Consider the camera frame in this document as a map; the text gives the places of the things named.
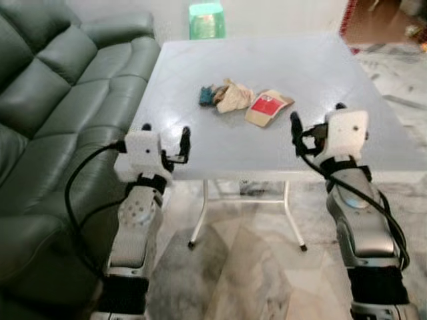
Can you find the dark teal crumpled wrapper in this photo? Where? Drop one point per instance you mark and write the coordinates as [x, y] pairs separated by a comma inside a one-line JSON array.
[[206, 96]]

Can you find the white metal table leg frame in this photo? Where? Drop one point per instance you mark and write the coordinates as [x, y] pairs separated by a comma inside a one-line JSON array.
[[288, 213]]

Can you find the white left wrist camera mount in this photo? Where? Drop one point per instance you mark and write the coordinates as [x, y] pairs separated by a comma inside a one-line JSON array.
[[142, 152]]

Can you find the green plastic stool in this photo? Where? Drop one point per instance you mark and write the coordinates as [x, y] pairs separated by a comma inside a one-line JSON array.
[[207, 20]]

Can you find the brown paper bag red label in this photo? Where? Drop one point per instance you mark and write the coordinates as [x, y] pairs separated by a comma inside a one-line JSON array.
[[267, 107]]

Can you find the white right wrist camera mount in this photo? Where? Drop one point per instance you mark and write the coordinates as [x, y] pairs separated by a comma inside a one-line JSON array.
[[347, 132]]

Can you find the dark green leather sofa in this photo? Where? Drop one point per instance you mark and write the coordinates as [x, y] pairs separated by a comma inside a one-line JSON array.
[[47, 100]]

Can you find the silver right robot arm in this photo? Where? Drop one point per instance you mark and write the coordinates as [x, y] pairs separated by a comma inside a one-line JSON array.
[[363, 226]]

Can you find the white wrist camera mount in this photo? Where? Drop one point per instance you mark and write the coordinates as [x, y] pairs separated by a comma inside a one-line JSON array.
[[347, 132], [142, 152]]

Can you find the red tiled door frame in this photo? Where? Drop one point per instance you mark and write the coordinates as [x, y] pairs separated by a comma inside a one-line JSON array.
[[349, 18]]

